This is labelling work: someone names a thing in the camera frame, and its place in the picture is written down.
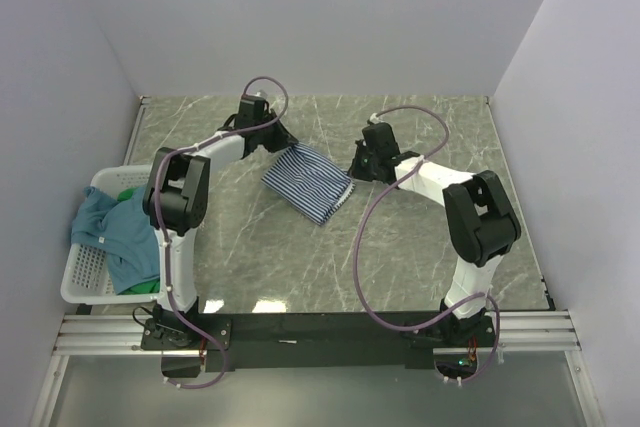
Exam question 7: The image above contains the blue white striped tank top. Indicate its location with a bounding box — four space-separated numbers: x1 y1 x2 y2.
262 143 355 226

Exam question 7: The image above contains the teal blue tank top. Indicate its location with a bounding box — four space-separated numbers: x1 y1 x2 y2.
71 186 129 280

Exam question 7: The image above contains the green tank top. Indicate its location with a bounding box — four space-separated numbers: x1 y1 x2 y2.
110 187 160 295

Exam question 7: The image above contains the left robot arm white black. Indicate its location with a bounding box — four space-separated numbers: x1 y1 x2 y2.
143 94 297 349

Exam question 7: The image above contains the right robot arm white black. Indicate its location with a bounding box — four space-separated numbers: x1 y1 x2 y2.
348 122 522 346

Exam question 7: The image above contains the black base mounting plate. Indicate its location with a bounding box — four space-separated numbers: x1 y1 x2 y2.
141 311 496 378

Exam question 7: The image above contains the white plastic laundry basket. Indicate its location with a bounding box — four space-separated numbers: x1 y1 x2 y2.
60 165 158 305

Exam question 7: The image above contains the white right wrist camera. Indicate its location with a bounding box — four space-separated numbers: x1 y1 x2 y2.
367 113 385 126

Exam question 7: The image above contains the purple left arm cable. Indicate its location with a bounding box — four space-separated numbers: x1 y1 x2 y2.
146 75 290 390

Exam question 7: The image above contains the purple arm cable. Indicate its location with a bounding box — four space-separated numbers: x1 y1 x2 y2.
352 105 503 388
146 75 290 390

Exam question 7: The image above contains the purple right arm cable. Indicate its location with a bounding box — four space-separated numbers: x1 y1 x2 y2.
352 105 503 388

